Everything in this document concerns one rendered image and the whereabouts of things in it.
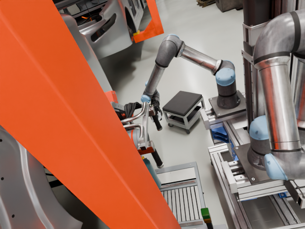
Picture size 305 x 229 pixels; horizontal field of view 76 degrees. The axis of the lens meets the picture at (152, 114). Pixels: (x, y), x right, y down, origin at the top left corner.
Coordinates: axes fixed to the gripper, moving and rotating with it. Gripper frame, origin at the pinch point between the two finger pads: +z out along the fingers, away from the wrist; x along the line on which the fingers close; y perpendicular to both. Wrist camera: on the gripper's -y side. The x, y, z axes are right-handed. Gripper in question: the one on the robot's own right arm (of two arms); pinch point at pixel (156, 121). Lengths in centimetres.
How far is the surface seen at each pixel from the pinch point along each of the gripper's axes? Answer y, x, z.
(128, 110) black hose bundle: 19.9, -13.1, 6.4
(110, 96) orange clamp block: 31.0, -21.9, 0.9
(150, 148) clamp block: 10.7, -0.3, 36.5
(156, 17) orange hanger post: 4, 7, -338
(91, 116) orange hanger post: 65, 7, 78
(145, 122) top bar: 15.0, -2.6, 17.9
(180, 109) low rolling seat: -49, 14, -73
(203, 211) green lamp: -17, 19, 61
